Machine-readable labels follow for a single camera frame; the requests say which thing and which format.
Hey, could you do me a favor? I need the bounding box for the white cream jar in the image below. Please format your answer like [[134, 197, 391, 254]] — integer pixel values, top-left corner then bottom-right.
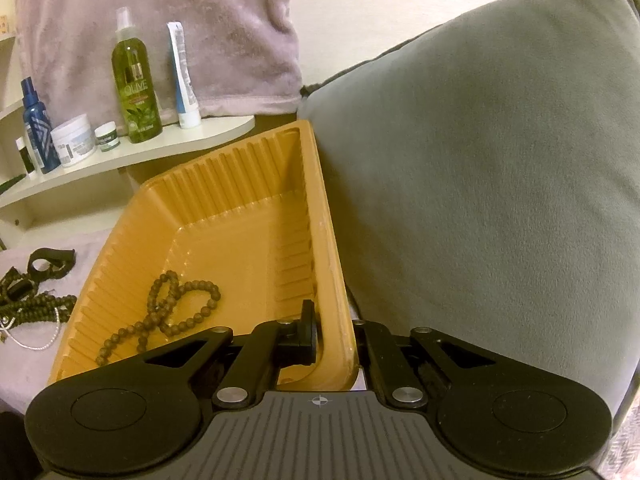
[[50, 114, 97, 168]]

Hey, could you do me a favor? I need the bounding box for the small green label jar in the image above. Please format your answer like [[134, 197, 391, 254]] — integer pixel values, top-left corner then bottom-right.
[[94, 122, 121, 153]]

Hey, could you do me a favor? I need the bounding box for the white and blue tube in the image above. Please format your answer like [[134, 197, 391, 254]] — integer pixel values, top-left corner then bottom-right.
[[166, 21, 202, 129]]

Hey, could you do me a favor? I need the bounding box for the mauve hanging blanket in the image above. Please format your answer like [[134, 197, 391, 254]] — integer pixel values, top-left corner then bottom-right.
[[14, 0, 303, 123]]

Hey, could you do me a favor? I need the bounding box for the yellow ribbed plastic tray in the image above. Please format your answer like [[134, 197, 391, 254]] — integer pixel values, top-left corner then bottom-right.
[[47, 119, 360, 392]]

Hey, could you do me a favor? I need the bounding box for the cream wooden shelf unit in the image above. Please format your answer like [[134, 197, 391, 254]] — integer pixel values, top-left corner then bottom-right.
[[0, 30, 256, 251]]

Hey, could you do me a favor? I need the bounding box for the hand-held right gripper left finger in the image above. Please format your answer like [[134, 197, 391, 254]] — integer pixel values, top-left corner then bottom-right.
[[142, 299, 321, 408]]

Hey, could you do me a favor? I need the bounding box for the blue bottle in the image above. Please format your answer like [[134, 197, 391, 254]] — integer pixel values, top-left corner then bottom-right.
[[21, 76, 62, 175]]

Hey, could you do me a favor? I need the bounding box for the silver chain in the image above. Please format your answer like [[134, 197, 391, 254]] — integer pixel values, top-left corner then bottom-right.
[[0, 305, 61, 352]]

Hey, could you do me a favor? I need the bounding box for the dark bead bracelet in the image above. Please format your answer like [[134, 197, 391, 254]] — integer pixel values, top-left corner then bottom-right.
[[0, 266, 77, 333]]

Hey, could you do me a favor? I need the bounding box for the white and green balm stick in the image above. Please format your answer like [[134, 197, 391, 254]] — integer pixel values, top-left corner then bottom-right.
[[15, 137, 37, 177]]

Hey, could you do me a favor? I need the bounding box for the green spray bottle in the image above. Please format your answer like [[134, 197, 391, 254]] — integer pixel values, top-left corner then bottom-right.
[[111, 6, 164, 144]]

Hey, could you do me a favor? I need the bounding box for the pink fleece mat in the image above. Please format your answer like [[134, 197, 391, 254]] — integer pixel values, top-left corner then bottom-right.
[[0, 240, 116, 411]]

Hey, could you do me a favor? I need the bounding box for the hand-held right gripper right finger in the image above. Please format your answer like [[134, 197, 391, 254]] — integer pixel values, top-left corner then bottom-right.
[[352, 317, 501, 408]]

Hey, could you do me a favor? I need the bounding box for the grey cushion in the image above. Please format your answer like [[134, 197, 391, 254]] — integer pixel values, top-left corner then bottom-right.
[[297, 0, 640, 421]]

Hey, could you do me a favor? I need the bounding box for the brown bead necklace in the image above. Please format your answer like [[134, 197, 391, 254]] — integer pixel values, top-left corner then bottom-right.
[[95, 271, 221, 367]]

